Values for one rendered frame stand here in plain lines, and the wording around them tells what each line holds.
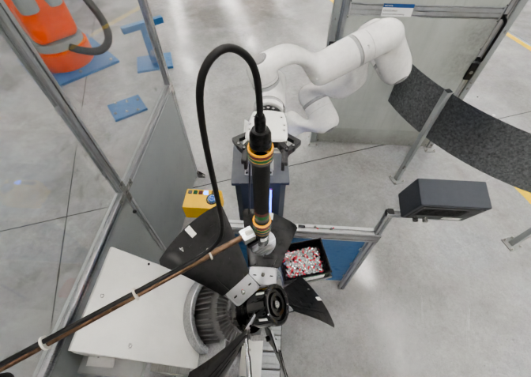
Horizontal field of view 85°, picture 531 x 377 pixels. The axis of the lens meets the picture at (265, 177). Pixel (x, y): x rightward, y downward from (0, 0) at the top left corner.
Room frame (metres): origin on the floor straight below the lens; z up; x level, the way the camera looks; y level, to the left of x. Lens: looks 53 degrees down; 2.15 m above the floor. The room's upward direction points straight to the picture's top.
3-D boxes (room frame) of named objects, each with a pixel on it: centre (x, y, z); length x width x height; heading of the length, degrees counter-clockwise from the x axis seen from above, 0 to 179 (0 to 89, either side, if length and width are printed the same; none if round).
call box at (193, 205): (0.71, 0.28, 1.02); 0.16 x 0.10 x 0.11; 86
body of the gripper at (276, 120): (0.53, 0.00, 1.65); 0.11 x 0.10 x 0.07; 176
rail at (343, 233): (0.68, -0.12, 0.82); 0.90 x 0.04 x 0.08; 86
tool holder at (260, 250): (0.32, 0.02, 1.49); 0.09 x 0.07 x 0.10; 121
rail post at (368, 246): (0.65, -0.54, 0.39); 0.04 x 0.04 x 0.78; 86
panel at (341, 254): (0.68, -0.12, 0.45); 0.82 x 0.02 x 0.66; 86
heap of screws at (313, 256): (0.51, -0.17, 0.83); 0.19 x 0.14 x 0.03; 101
